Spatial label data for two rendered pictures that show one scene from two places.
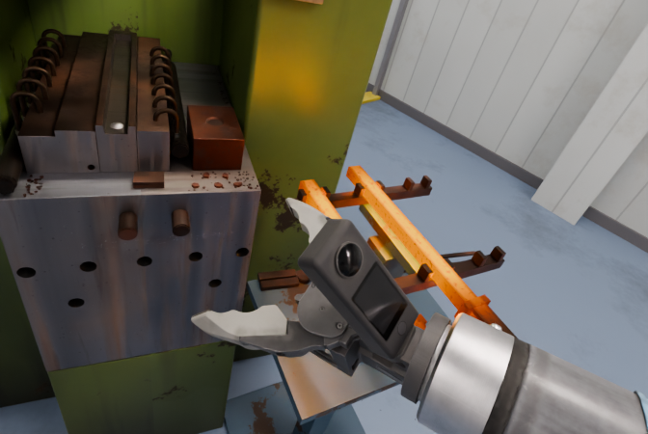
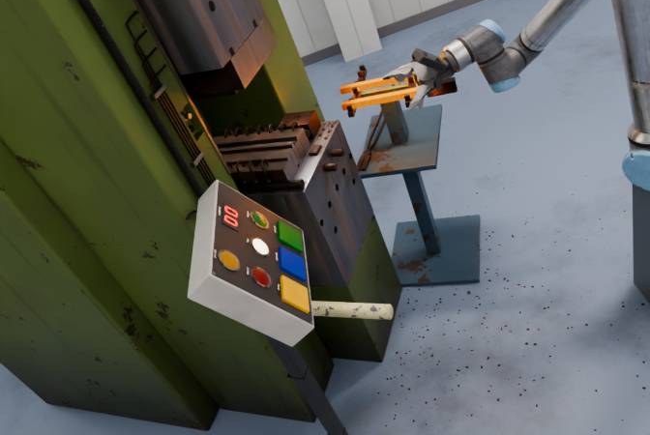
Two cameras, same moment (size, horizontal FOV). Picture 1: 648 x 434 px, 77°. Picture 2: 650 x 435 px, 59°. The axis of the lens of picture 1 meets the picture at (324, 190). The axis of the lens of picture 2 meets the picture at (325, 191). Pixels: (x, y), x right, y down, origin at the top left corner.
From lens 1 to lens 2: 1.53 m
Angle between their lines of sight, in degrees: 23
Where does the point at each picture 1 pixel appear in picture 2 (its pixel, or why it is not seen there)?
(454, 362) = (454, 50)
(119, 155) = (300, 152)
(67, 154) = (293, 165)
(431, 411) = (460, 61)
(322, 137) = (307, 99)
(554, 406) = (470, 37)
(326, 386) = (427, 155)
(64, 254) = (323, 203)
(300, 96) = (291, 88)
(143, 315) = (349, 221)
